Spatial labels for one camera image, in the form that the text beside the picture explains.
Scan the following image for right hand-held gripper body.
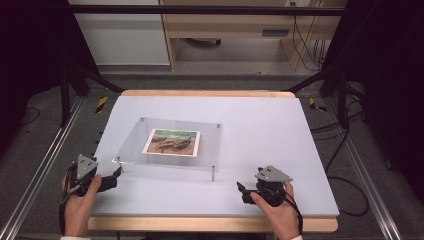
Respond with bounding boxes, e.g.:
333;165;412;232
254;165;294;208

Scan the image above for clear acrylic photo frame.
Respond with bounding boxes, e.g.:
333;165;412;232
112;116;224;183

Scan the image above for yellow clamp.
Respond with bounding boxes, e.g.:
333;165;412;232
95;96;109;115
308;97;328;113

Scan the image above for light wooden desk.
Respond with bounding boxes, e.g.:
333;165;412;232
159;0;348;72

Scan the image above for boat painting print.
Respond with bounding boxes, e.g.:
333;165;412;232
142;128;202;158

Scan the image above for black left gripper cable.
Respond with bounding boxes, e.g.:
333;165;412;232
57;163;78;236

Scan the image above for person's left hand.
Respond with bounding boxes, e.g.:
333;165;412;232
61;173;103;238

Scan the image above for white cabinet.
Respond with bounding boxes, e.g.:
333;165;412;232
67;0;171;67

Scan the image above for wooden table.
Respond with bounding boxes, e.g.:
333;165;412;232
87;89;339;234

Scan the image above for black horizontal bar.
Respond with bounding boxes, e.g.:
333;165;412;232
67;4;346;17

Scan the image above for grey desk label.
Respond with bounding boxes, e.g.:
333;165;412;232
261;28;291;38

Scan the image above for black metal stand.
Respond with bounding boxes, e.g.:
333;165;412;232
282;63;352;130
59;62;125;128

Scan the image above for looping black floor cable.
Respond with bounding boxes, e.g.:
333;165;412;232
324;129;371;218

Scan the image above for yellow clamp right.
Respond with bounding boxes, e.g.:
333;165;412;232
308;97;328;113

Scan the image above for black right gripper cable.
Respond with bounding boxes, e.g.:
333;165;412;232
282;190;305;235

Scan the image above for black curtain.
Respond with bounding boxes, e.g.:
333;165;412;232
320;0;424;204
0;0;101;151

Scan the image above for white table board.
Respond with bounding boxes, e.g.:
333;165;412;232
91;95;340;218

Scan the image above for aluminium floor rail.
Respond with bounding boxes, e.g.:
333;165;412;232
323;97;404;240
0;95;85;240

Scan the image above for yellow hanging cable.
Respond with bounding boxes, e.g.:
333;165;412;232
293;0;325;69

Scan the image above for hanging black cables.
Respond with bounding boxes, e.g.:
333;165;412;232
291;2;328;72

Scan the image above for thin black floor cable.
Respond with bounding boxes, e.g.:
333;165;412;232
19;106;42;128

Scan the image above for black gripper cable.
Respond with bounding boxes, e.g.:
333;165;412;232
282;190;305;235
57;163;78;236

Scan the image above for person's right hand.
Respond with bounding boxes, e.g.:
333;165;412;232
249;181;302;240

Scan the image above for bundle of black floor cables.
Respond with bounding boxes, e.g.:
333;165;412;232
310;99;366;142

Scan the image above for yellow clamp left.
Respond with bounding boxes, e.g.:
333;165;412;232
95;96;109;115

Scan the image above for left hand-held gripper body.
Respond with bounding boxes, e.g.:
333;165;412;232
68;153;101;198

